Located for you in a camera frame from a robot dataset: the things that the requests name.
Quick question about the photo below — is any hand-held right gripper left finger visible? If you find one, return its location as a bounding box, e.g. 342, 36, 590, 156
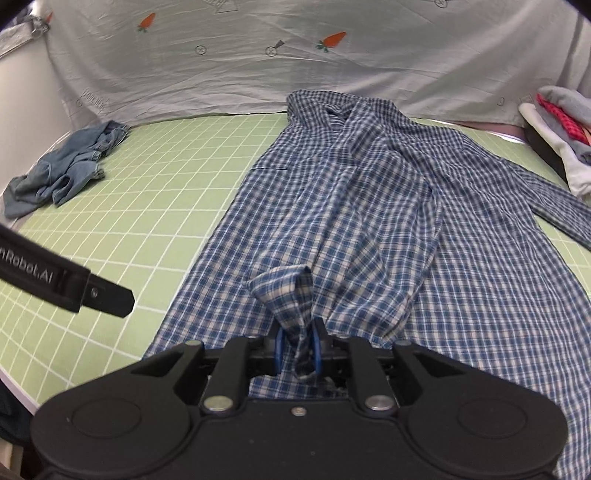
130, 326, 285, 415

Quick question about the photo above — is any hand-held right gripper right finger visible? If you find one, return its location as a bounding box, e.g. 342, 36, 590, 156
310, 322, 468, 413

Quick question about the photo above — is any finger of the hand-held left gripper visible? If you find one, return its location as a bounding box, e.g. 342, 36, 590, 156
78, 271, 136, 319

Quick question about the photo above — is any blue plaid shirt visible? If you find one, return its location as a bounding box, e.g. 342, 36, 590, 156
143, 89, 591, 479

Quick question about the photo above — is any blue denim garment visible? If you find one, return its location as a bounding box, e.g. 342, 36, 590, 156
4, 120, 130, 219

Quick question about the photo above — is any grey carrot print curtain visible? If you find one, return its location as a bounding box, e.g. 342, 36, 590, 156
0, 0, 583, 129

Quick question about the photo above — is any white folded sheet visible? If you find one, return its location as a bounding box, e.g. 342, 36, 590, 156
518, 102, 591, 195

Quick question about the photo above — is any red garment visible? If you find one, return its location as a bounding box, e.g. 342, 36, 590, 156
536, 93, 585, 139

